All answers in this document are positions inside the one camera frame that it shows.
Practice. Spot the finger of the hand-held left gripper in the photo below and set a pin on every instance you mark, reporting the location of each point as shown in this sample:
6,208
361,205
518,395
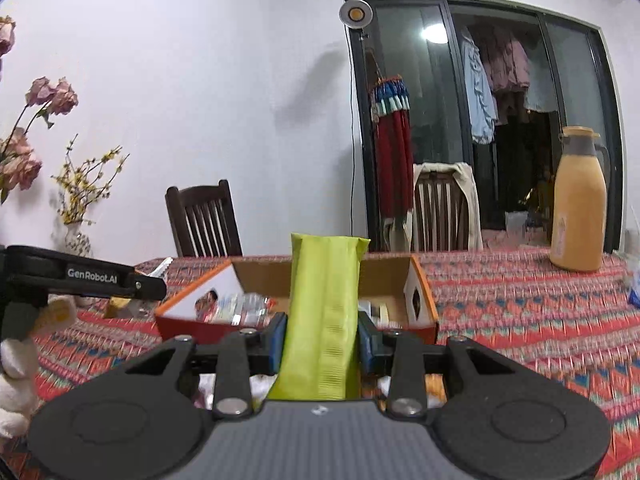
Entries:
150,288

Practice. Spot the dark wooden chair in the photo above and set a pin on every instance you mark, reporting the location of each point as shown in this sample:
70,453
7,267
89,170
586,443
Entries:
205,220
437,215

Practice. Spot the speckled slim vase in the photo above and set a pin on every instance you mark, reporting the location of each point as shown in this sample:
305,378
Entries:
77,242

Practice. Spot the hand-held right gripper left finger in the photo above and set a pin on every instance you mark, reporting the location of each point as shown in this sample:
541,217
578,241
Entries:
276,345

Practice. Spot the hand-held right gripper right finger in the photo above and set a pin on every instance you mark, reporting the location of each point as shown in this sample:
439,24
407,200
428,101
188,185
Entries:
367,347

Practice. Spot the white planter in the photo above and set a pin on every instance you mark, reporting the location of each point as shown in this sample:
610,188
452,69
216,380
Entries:
517,221

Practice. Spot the red hanging firecracker decoration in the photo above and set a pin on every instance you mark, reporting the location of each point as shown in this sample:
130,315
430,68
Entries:
395,160

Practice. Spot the light blue hanging shirt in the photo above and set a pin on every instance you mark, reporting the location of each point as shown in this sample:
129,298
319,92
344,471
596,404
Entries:
477,95

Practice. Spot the orange cardboard box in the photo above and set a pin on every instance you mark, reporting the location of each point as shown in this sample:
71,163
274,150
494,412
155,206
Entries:
175,325

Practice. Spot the grey hanging garment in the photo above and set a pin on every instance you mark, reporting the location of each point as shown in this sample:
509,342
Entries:
542,90

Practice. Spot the pink hanging clothes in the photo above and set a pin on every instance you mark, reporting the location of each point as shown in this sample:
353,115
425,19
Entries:
510,60

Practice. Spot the green snack packet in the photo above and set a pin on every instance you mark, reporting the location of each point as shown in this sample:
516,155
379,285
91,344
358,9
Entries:
325,310

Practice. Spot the person's left hand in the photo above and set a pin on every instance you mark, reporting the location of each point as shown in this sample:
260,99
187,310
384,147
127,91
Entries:
17,390

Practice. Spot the yellow thermos jug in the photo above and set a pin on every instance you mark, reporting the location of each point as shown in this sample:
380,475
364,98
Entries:
577,210

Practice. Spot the black framed glass door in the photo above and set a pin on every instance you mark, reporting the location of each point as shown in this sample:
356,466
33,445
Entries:
435,110

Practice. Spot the yellow flower branches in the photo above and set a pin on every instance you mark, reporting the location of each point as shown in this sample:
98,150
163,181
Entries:
80,185

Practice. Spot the chair with beige cloth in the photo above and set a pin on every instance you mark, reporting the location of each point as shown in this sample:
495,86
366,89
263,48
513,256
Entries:
470,195

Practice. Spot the red patterned tablecloth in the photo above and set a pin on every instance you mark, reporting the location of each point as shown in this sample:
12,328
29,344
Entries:
525,310

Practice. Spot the pale yellow snack packet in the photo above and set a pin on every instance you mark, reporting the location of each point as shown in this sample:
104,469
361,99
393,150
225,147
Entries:
57,315

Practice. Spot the pink artificial flowers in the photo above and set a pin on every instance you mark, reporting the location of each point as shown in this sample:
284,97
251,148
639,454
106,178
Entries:
20,165

